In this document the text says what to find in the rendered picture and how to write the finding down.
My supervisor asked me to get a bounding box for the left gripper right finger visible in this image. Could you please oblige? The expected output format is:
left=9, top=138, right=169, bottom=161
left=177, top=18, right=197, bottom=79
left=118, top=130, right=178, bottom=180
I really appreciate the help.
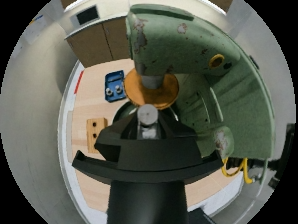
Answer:
left=157, top=109, right=198, bottom=141

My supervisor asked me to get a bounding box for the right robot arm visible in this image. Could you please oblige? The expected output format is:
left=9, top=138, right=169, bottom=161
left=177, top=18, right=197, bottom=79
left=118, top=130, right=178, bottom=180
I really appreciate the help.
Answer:
left=226, top=157, right=281, bottom=172

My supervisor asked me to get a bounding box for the blue rectangular tray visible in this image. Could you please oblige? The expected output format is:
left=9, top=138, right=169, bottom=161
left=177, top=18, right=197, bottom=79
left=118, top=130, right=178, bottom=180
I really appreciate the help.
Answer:
left=104, top=69, right=126, bottom=103

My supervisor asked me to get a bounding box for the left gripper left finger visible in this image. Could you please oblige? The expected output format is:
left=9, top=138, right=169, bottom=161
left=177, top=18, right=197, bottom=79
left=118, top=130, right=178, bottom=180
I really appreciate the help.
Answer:
left=97, top=109, right=138, bottom=140

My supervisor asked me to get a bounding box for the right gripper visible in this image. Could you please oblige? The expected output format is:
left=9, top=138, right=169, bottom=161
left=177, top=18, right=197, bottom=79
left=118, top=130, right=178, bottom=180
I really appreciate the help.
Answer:
left=267, top=123, right=295, bottom=189

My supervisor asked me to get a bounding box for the wooden block with three holes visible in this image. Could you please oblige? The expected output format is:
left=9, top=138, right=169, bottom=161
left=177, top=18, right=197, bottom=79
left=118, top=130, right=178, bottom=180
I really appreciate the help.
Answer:
left=86, top=117, right=108, bottom=153

